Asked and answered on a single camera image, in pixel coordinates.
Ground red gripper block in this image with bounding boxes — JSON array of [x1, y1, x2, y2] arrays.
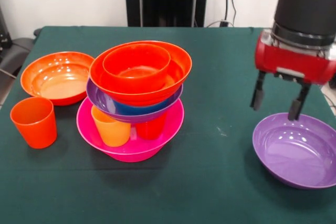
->
[[249, 28, 336, 122]]

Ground purple bowl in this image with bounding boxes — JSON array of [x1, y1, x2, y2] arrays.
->
[[252, 112, 336, 190], [86, 78, 184, 124]]

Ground large orange bowl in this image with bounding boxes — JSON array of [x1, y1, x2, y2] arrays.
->
[[20, 51, 95, 106], [89, 40, 193, 104]]

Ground red cup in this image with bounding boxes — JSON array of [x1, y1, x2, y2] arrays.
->
[[135, 112, 168, 141]]

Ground small orange bowl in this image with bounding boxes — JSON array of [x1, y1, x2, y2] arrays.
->
[[102, 43, 172, 89]]

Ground blue bowl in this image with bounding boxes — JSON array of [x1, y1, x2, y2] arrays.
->
[[112, 98, 170, 116]]

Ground large pink bowl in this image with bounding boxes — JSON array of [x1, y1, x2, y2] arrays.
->
[[76, 97, 185, 163]]

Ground yellow cup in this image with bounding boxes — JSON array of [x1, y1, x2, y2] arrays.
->
[[90, 105, 132, 147]]

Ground dark green tablecloth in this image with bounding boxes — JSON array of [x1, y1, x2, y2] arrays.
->
[[0, 26, 336, 224]]

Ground orange cup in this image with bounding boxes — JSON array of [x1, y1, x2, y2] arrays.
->
[[9, 97, 58, 150]]

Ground black side stand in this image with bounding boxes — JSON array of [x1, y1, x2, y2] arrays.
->
[[0, 6, 29, 78]]

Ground black pedestal leg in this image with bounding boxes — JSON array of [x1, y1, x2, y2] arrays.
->
[[10, 28, 43, 61]]

